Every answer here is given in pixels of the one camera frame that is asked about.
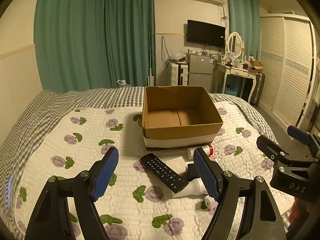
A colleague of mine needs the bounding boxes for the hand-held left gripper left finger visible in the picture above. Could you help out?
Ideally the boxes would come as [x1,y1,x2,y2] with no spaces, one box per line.
[25,146,119,240]

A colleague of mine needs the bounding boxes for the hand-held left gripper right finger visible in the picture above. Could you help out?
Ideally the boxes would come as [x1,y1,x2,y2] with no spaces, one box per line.
[193,147,290,240]

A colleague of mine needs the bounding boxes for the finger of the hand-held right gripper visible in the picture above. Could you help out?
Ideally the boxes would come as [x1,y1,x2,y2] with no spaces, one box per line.
[257,135,290,165]
[287,125,313,145]

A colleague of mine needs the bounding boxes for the white plastic bottle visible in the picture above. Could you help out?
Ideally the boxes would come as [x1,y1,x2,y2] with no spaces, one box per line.
[172,179,208,197]

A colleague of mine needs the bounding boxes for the white bottle red cap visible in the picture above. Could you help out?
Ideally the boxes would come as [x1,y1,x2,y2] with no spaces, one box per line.
[187,144,214,159]

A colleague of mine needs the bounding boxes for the small white rounded case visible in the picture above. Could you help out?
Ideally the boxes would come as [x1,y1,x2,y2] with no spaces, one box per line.
[204,195,218,211]

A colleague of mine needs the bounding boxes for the white square charger block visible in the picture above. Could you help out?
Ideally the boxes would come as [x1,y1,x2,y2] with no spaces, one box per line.
[165,156,187,174]

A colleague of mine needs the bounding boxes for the black remote control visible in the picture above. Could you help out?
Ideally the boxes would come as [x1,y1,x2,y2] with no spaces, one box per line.
[139,153,188,194]

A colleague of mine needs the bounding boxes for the brown cardboard box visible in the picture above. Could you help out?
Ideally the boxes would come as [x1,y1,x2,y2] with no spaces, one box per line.
[142,86,224,152]

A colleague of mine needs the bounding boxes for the person's right hand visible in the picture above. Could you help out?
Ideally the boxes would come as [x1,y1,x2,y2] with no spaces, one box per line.
[289,197,307,227]

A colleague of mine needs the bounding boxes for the white floral quilt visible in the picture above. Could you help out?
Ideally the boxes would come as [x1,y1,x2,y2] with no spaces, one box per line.
[14,101,295,240]

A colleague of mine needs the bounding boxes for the dark hard suitcase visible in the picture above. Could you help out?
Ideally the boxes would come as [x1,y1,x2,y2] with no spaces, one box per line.
[249,72,266,106]

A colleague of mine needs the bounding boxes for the blue waste bin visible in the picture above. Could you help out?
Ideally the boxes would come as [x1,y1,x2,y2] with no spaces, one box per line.
[225,84,238,96]

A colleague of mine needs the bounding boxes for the white louvred wardrobe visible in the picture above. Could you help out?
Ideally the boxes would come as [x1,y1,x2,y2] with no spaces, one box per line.
[259,13,318,131]

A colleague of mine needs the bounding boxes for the white dressing table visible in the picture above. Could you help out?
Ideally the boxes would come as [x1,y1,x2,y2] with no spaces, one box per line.
[216,61,258,103]

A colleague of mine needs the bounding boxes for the small open cardboard carton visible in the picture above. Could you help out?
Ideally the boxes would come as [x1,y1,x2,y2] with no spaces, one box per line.
[246,59,264,71]

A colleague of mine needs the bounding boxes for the grey checked bedsheet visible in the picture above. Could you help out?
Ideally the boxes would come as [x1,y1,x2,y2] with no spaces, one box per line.
[0,86,278,220]

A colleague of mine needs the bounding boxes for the silver small fridge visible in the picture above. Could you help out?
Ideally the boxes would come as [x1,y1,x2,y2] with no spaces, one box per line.
[187,53,215,87]

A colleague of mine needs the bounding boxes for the white ribbed suitcase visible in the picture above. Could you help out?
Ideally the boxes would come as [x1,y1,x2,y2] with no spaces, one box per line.
[170,62,189,86]

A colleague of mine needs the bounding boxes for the white flat mop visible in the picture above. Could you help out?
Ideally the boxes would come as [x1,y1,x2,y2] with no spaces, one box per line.
[147,32,156,87]

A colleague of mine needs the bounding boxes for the white oval mirror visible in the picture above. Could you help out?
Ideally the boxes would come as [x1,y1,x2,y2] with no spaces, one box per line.
[226,31,244,58]

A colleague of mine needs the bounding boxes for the narrow teal curtain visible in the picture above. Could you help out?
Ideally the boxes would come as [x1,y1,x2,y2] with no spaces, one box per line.
[227,0,262,58]

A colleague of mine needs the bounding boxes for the wide green curtain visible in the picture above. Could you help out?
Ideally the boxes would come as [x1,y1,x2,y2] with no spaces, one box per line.
[34,0,157,91]

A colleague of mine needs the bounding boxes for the black wall television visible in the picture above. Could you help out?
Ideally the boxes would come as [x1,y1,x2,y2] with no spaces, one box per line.
[187,19,226,48]

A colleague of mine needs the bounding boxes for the hanging wall cables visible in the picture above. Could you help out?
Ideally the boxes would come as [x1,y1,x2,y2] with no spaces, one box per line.
[161,36,171,66]

